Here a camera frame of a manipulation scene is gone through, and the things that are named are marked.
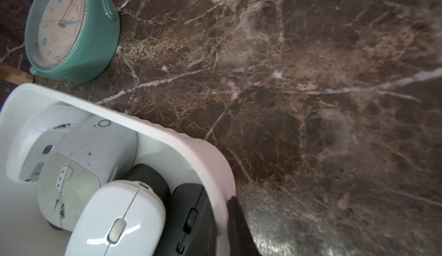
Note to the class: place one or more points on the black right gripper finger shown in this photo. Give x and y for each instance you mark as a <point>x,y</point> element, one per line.
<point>240,237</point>

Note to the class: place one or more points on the glossy white mouse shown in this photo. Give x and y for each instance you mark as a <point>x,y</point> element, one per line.
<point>123,218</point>

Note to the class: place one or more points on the grey speckled mouse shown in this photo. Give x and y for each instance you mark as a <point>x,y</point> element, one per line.
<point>91,155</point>

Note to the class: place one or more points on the white upside-down mouse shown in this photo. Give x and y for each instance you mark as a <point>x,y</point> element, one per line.
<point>38,138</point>

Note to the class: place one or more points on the white storage box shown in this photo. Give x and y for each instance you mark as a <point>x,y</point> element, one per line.
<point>178,157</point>

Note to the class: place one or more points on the green alarm clock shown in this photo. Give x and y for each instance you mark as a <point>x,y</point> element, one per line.
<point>71,40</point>

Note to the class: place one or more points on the wooden whiteboard stand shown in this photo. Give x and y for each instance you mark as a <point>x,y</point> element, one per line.
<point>14,75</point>

